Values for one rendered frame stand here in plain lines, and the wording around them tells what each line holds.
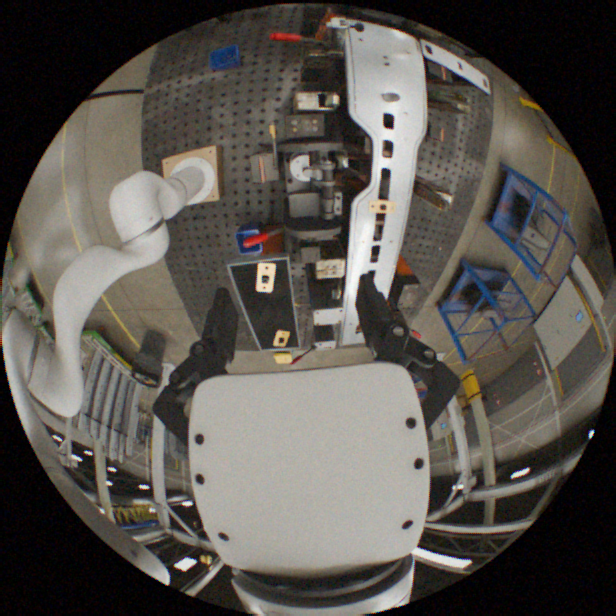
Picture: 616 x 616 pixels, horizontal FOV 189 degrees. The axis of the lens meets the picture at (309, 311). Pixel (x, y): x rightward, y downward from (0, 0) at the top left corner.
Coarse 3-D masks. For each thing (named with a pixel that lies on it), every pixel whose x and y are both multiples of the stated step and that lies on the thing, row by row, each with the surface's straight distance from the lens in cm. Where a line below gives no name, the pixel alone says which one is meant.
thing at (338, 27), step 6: (336, 18) 43; (342, 18) 43; (324, 24) 43; (330, 24) 42; (336, 24) 41; (342, 24) 43; (348, 24) 43; (360, 24) 42; (330, 30) 47; (336, 30) 42; (342, 30) 42; (360, 30) 42; (330, 36) 49; (336, 36) 45; (342, 36) 45; (330, 42) 50; (336, 42) 48; (342, 42) 48; (330, 48) 52; (336, 48) 52
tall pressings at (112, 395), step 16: (96, 352) 442; (96, 368) 442; (112, 368) 475; (96, 384) 452; (112, 384) 470; (128, 384) 532; (96, 400) 447; (112, 400) 501; (128, 400) 503; (80, 416) 433; (96, 416) 452; (112, 416) 484; (128, 416) 483; (96, 432) 458; (112, 432) 483; (128, 432) 482; (112, 448) 525; (128, 448) 487
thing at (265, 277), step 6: (264, 264) 47; (270, 264) 47; (258, 270) 48; (264, 270) 48; (270, 270) 48; (258, 276) 49; (264, 276) 48; (270, 276) 49; (258, 282) 50; (264, 282) 49; (270, 282) 50; (258, 288) 52; (270, 288) 51
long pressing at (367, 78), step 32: (352, 32) 68; (384, 32) 73; (352, 64) 60; (384, 64) 64; (416, 64) 70; (352, 96) 57; (416, 96) 65; (384, 128) 59; (416, 128) 63; (384, 160) 59; (416, 160) 64; (352, 224) 62; (384, 224) 66; (352, 256) 68; (384, 256) 72; (352, 288) 77; (384, 288) 82; (352, 320) 92
